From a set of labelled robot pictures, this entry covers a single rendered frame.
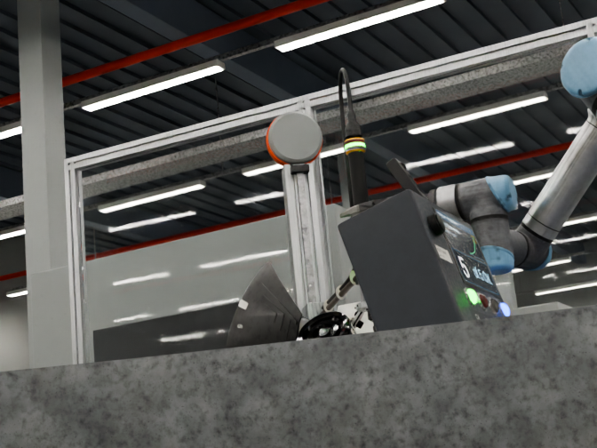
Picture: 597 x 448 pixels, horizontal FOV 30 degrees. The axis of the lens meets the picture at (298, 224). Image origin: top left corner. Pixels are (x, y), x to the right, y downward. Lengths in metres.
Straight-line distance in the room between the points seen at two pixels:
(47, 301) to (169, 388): 4.72
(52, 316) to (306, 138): 2.36
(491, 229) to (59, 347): 3.23
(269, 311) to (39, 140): 6.46
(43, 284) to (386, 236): 3.94
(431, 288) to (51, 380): 0.90
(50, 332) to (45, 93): 4.01
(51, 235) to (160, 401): 8.10
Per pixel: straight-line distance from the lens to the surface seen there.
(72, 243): 3.64
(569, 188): 2.29
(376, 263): 1.41
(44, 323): 5.23
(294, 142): 3.11
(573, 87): 2.13
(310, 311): 2.88
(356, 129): 2.39
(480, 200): 2.23
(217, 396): 0.52
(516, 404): 0.50
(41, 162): 8.78
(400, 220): 1.41
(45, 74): 9.03
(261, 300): 2.53
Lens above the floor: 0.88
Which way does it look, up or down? 14 degrees up
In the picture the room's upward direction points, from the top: 6 degrees counter-clockwise
